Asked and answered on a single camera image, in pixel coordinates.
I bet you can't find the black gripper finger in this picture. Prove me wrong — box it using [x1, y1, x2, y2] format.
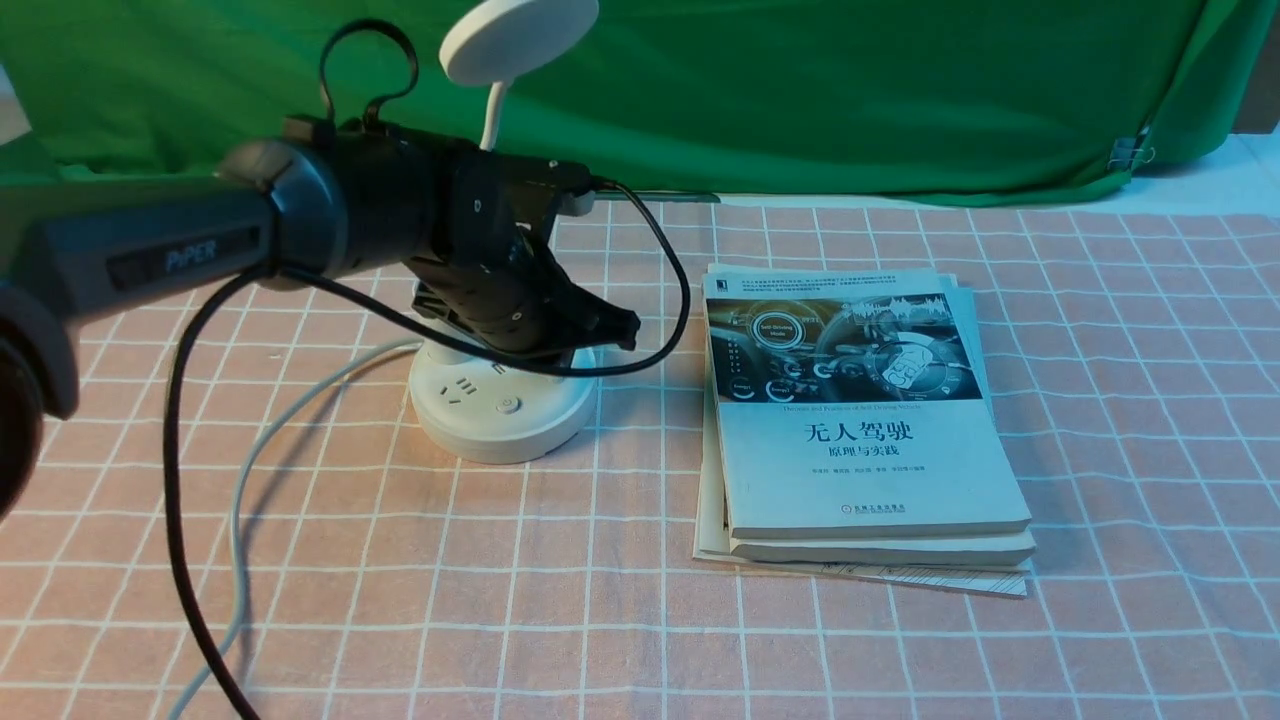
[559, 283, 641, 351]

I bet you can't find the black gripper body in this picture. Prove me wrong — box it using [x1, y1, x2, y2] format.
[404, 231, 581, 357]

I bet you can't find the white desk lamp with sockets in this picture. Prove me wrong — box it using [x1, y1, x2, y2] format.
[408, 1, 599, 466]

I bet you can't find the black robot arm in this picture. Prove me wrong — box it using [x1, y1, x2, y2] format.
[1, 117, 640, 511]

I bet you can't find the bottom thin booklet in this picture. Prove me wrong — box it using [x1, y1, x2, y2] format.
[692, 287, 1029, 598]

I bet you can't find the top self-driving book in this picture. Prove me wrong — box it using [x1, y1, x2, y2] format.
[701, 266, 1030, 541]

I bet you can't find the green backdrop cloth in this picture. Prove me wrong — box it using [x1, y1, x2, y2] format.
[1, 1, 1277, 208]

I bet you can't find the pink checkered tablecloth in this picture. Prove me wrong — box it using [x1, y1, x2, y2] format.
[1, 197, 1279, 719]

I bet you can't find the metal binder clip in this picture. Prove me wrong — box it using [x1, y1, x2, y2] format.
[1106, 126, 1155, 174]

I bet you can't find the white lamp power cable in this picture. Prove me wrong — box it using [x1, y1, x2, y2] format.
[165, 338, 422, 720]

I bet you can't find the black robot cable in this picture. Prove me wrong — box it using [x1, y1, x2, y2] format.
[163, 19, 692, 720]

